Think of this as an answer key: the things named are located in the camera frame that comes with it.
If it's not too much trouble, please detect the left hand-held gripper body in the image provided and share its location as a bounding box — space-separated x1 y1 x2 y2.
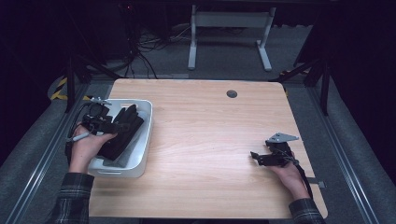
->
80 96 114 135

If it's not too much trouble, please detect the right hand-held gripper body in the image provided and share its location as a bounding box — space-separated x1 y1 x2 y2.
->
264 132 300 168

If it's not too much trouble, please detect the grey cloth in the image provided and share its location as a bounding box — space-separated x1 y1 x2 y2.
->
113 133 140 168

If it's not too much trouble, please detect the white plastic basket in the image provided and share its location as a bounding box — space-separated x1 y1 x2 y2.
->
87 98 154 179

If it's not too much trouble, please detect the person's left hand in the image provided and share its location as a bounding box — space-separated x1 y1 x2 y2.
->
67 123 119 175

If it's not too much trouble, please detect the person's right hand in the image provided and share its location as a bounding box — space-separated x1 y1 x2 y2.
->
267 161 312 202

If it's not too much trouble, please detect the black metal stand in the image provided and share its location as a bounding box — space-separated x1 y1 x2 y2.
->
63 53 121 114
269 55 332 117

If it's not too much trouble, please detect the yellow and black floor tape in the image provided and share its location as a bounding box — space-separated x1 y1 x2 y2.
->
50 77 93 102

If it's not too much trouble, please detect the grey tape strip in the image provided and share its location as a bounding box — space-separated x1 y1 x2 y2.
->
306 175 327 189

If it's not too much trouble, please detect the grey cable plug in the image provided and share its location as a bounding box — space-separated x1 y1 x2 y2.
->
65 132 92 144

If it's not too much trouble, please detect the right hand-held gripper black cable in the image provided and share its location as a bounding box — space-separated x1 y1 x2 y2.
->
279 148 314 200

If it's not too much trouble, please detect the aluminium floor rail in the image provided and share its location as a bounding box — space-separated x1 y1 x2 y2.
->
5 83 92 224
306 86 380 224

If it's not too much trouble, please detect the bundle of floor cables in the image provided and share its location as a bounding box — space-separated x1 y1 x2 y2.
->
123 23 191 79

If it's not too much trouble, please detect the white metal desk frame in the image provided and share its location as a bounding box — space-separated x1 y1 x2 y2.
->
187 4 277 72

